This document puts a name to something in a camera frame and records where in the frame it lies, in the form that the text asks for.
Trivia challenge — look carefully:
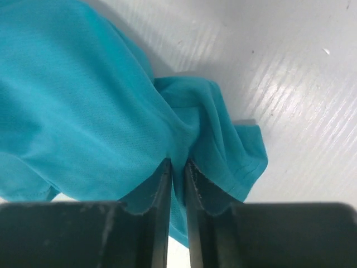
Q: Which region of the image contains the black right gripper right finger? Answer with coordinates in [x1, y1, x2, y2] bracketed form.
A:
[185, 161, 356, 267]

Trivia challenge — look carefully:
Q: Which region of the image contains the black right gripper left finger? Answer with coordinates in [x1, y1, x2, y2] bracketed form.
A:
[1, 159, 171, 267]

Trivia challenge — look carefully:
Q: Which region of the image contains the teal t-shirt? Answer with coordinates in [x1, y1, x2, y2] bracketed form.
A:
[1, 1, 268, 245]

